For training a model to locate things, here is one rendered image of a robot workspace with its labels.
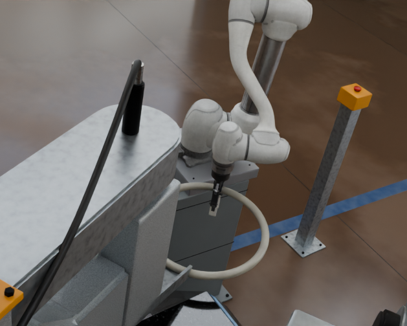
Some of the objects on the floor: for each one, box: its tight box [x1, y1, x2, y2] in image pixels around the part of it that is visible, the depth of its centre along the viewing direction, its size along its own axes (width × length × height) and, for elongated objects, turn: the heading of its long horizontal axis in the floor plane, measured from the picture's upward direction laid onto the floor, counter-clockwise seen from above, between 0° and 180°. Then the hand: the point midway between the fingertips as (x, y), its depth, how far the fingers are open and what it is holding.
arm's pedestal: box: [168, 180, 249, 303], centre depth 321 cm, size 50×50×80 cm
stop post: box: [281, 83, 372, 258], centre depth 356 cm, size 20×20×109 cm
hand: (214, 206), depth 263 cm, fingers closed on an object, 4 cm apart
